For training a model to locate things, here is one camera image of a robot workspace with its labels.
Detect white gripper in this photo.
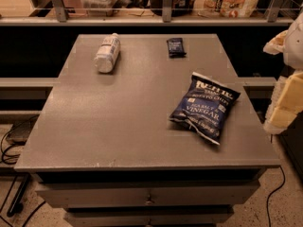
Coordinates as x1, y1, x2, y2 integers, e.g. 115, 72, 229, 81
263, 72, 303, 134

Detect blue chip bag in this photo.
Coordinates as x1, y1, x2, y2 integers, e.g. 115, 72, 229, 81
169, 72, 241, 145

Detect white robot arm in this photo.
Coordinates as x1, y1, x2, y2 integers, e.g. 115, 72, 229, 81
263, 13, 303, 134

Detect colourful snack bag on shelf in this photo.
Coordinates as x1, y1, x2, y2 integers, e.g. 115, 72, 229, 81
199, 0, 258, 18

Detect white plastic bottle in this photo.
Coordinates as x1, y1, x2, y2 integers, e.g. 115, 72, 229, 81
94, 33, 120, 73

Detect small dark blue snack packet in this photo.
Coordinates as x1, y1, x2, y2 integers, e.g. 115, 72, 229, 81
167, 38, 187, 58

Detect lower grey drawer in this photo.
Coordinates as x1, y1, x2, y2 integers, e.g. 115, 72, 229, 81
64, 206, 234, 227

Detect grey drawer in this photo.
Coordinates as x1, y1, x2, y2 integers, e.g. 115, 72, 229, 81
36, 181, 259, 208
64, 206, 234, 227

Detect upper grey drawer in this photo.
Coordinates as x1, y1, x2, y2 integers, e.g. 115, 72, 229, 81
36, 181, 259, 208

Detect black power adapter on floor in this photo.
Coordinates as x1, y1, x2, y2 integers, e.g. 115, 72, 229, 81
6, 121, 34, 145

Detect black cable on right floor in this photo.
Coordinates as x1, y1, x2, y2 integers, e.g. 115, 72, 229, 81
265, 166, 287, 227

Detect grey metal shelf rail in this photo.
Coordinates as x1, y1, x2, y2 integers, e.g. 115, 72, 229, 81
0, 0, 302, 26

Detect black cables on left floor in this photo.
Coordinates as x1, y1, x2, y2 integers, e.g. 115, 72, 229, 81
0, 115, 46, 227

